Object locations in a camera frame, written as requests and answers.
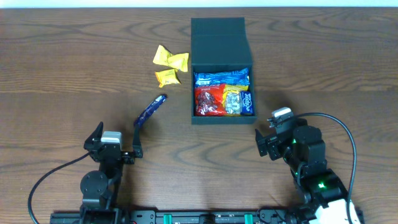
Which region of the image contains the dark blue snack bar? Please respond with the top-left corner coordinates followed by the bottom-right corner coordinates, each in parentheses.
top-left (134, 94), bottom-right (168, 127)

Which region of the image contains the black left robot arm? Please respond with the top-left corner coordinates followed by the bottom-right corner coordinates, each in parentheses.
top-left (77, 122), bottom-right (143, 224)

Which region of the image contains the red Hacks candy bag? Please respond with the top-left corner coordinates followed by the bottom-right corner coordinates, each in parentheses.
top-left (194, 84), bottom-right (226, 116)

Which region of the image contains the large yellow candy wrapper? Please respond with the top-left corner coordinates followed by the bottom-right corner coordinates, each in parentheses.
top-left (153, 45), bottom-right (189, 72)

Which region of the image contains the blue wafer bar packet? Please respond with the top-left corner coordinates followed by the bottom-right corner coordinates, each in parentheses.
top-left (194, 68), bottom-right (250, 87)

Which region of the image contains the black aluminium mounting rail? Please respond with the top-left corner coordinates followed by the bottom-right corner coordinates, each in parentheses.
top-left (49, 208), bottom-right (365, 224)

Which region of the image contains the blue Eclipse gum pack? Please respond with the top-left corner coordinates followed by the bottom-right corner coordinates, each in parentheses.
top-left (240, 91), bottom-right (254, 116)

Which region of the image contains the yellow seed snack bag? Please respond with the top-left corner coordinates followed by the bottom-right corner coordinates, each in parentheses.
top-left (222, 84), bottom-right (249, 116)

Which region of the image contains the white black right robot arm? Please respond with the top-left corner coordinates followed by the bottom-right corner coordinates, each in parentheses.
top-left (256, 107), bottom-right (361, 223)

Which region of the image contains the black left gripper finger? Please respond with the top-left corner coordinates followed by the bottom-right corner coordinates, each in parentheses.
top-left (132, 124), bottom-right (143, 158)
top-left (83, 121), bottom-right (103, 149)

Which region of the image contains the small yellow candy wrapper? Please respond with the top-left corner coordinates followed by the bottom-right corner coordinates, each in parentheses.
top-left (155, 69), bottom-right (181, 88)

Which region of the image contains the dark green box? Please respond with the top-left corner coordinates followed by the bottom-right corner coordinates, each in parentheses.
top-left (190, 17), bottom-right (256, 109)

